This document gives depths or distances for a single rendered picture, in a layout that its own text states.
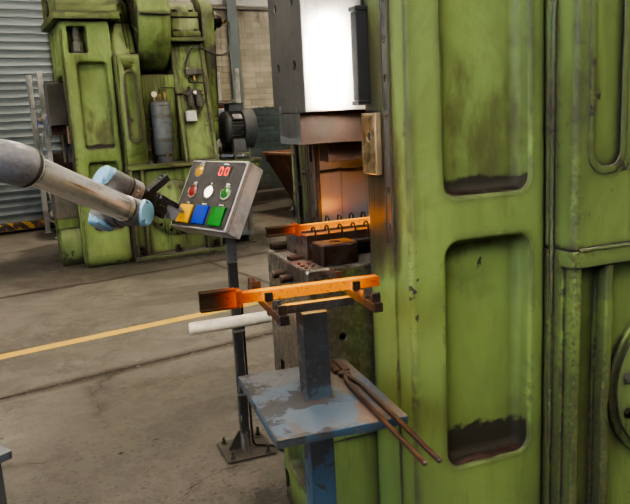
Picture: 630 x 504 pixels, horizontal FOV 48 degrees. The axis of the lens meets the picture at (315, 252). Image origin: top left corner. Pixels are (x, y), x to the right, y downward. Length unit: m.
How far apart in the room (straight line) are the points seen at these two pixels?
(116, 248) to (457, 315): 5.42
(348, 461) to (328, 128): 1.03
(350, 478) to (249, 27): 9.63
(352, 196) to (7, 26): 8.07
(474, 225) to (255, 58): 9.60
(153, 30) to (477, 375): 5.60
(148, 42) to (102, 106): 0.75
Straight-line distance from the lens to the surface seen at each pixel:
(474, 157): 2.01
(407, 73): 1.85
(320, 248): 2.08
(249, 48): 11.37
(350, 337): 2.14
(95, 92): 7.12
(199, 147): 7.27
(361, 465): 2.33
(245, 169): 2.61
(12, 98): 10.10
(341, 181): 2.49
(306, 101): 2.10
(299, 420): 1.59
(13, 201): 10.12
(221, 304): 1.59
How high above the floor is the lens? 1.37
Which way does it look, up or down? 11 degrees down
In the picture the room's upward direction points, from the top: 3 degrees counter-clockwise
